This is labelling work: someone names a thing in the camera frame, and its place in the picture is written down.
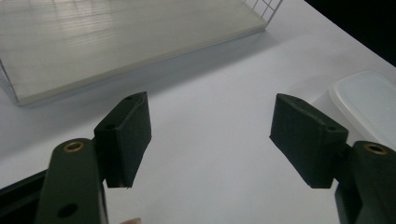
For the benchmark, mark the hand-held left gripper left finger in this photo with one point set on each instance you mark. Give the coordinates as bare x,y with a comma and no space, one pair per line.
123,140

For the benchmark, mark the white plastic container lid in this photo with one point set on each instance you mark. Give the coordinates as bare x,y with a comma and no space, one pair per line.
367,102

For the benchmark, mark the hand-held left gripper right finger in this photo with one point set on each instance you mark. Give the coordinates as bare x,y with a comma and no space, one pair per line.
306,137

